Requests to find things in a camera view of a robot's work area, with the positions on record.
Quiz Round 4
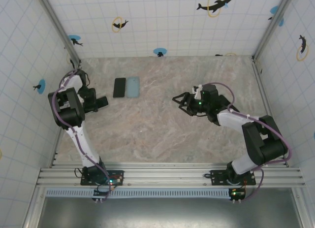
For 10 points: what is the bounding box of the aluminium mounting beam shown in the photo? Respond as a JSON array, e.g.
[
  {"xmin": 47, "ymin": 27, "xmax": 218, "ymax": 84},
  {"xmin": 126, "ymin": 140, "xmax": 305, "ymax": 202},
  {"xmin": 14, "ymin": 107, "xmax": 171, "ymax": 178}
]
[{"xmin": 36, "ymin": 163, "xmax": 307, "ymax": 189}]

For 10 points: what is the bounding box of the light blue phone case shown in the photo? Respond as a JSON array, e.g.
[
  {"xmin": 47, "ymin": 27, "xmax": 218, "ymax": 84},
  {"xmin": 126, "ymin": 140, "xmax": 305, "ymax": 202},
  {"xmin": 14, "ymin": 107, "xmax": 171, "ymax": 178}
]
[{"xmin": 126, "ymin": 76, "xmax": 141, "ymax": 98}]

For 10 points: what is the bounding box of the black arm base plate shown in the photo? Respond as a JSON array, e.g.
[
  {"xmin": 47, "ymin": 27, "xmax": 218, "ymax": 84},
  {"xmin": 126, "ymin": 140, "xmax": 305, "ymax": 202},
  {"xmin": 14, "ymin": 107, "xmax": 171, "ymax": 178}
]
[
  {"xmin": 211, "ymin": 169, "xmax": 256, "ymax": 186},
  {"xmin": 80, "ymin": 169, "xmax": 125, "ymax": 186}
]

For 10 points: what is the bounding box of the aluminium side rail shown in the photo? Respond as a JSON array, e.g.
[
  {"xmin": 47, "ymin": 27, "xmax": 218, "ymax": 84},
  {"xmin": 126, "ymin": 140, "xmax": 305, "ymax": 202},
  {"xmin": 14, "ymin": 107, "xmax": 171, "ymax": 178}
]
[
  {"xmin": 251, "ymin": 57, "xmax": 290, "ymax": 168},
  {"xmin": 50, "ymin": 64, "xmax": 83, "ymax": 168}
]

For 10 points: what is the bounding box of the aluminium corner post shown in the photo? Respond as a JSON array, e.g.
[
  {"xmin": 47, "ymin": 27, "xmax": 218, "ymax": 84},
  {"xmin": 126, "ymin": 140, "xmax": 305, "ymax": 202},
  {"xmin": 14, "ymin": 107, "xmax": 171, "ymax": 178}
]
[
  {"xmin": 35, "ymin": 0, "xmax": 82, "ymax": 66},
  {"xmin": 251, "ymin": 0, "xmax": 296, "ymax": 61}
]

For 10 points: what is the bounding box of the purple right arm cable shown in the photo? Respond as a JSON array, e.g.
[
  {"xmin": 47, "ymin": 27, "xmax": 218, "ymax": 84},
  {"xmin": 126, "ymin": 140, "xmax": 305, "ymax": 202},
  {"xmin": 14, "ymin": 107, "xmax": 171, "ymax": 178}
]
[{"xmin": 202, "ymin": 82, "xmax": 293, "ymax": 203}]

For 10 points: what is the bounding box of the grey metal panel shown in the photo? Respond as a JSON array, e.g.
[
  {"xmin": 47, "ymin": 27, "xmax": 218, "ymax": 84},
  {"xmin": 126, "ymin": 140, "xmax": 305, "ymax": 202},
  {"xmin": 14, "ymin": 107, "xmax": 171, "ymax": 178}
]
[{"xmin": 36, "ymin": 196, "xmax": 303, "ymax": 228}]

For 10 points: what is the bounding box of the black controller box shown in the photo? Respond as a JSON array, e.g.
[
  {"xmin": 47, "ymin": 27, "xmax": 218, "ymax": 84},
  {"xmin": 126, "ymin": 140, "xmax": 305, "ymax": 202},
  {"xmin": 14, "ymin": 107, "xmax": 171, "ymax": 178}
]
[
  {"xmin": 92, "ymin": 187, "xmax": 116, "ymax": 203},
  {"xmin": 228, "ymin": 188, "xmax": 247, "ymax": 203}
]

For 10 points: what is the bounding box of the white slotted cable duct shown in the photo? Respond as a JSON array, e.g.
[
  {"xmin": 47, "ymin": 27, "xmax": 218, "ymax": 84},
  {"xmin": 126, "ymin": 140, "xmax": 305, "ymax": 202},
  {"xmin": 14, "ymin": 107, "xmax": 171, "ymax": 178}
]
[{"xmin": 45, "ymin": 188, "xmax": 233, "ymax": 198}]

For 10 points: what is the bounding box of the aluminium frame leg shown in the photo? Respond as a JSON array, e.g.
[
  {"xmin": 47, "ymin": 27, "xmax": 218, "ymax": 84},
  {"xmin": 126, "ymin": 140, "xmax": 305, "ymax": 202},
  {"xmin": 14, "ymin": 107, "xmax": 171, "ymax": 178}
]
[
  {"xmin": 291, "ymin": 188, "xmax": 310, "ymax": 228},
  {"xmin": 23, "ymin": 188, "xmax": 48, "ymax": 228}
]

